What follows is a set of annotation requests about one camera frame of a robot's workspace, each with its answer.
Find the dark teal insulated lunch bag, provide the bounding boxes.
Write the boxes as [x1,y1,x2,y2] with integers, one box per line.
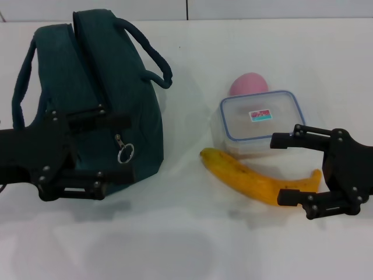
[11,10,173,202]

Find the yellow banana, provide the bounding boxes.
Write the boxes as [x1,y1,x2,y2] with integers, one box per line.
[199,148,323,208]

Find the pink peach toy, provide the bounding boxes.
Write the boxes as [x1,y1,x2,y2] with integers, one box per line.
[228,72,270,97]

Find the clear blue-rimmed food container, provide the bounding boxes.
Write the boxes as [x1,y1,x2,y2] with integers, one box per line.
[210,89,307,160]

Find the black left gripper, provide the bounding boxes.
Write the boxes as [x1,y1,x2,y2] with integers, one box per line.
[0,110,136,202]

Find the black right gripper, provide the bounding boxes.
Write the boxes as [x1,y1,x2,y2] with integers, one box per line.
[270,123,373,221]

